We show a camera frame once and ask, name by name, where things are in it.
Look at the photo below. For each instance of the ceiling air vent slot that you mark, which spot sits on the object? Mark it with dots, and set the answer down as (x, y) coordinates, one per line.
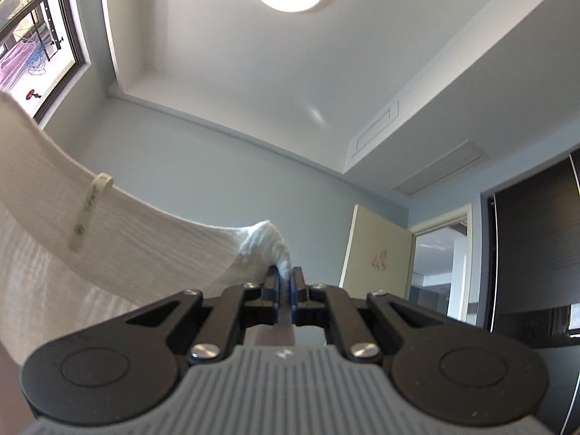
(377, 127)

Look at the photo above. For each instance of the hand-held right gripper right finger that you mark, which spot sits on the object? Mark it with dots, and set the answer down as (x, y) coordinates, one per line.
(295, 297)

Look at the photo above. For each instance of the dark wardrobe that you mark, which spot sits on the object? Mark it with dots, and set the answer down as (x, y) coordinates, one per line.
(534, 244)

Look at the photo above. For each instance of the cream door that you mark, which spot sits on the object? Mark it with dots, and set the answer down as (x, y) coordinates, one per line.
(376, 253)

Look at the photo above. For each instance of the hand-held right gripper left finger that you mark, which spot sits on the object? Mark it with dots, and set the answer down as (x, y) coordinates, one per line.
(271, 297)

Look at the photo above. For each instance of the white door frame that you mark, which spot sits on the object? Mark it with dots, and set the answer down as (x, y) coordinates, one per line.
(469, 258)

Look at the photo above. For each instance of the ceiling air grille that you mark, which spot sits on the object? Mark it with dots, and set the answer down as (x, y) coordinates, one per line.
(439, 167)

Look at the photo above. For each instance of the window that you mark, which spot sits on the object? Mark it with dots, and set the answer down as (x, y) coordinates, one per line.
(27, 31)

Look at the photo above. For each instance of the white textured garment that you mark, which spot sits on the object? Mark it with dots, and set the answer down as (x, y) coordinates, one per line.
(136, 244)

